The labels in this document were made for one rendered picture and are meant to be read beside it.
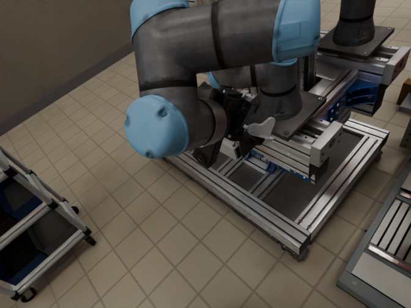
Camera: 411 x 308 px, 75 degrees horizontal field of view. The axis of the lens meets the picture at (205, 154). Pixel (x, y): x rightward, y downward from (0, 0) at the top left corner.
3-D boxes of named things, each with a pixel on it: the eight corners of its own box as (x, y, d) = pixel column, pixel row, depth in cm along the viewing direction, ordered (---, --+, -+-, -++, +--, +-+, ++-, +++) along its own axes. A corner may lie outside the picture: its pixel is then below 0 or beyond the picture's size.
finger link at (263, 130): (293, 126, 55) (260, 114, 50) (277, 150, 57) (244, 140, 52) (284, 119, 57) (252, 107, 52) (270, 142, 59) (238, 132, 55)
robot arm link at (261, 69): (298, 91, 80) (298, 48, 70) (253, 96, 84) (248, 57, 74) (295, 69, 87) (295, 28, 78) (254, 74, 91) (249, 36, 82)
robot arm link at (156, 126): (166, 84, 28) (175, 163, 29) (213, 88, 37) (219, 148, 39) (113, 93, 32) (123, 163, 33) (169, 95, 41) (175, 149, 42)
